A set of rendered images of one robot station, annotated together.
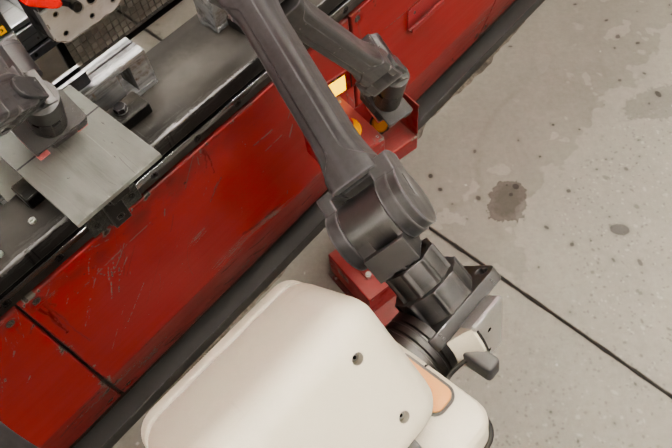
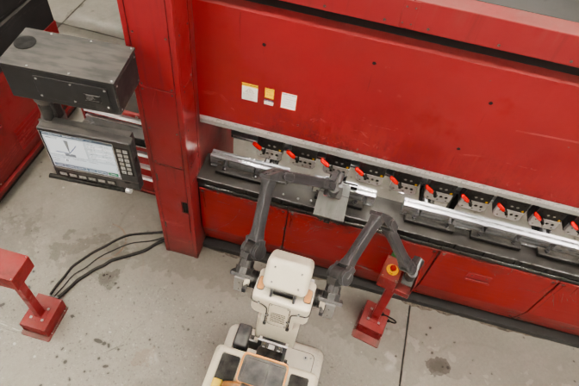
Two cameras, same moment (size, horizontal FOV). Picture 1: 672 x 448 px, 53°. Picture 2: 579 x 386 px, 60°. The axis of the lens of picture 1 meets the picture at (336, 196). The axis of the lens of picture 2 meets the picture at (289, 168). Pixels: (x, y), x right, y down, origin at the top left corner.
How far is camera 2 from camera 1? 174 cm
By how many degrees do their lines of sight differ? 29
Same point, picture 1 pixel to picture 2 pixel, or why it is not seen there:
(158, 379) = not seen: hidden behind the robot
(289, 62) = (362, 237)
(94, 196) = (322, 213)
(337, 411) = (292, 276)
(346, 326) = (306, 270)
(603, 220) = not seen: outside the picture
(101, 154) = (334, 207)
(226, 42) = (398, 217)
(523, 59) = (519, 346)
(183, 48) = (388, 206)
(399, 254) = (333, 281)
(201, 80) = not seen: hidden behind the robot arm
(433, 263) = (334, 289)
